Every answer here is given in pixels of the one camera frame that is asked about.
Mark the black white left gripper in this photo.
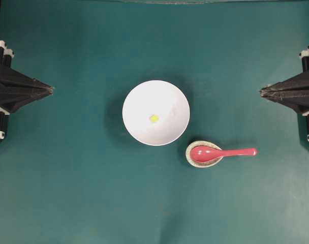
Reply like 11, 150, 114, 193
0, 41, 53, 139

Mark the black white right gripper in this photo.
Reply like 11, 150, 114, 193
260, 45, 309, 141

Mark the pink plastic soup spoon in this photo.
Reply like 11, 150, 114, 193
190, 146, 257, 163

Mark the speckled ceramic spoon rest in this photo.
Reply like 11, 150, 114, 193
185, 140, 222, 168

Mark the white round bowl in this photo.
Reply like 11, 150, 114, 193
122, 80, 191, 146

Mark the yellow hexagonal prism block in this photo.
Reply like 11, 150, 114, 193
149, 114, 159, 123

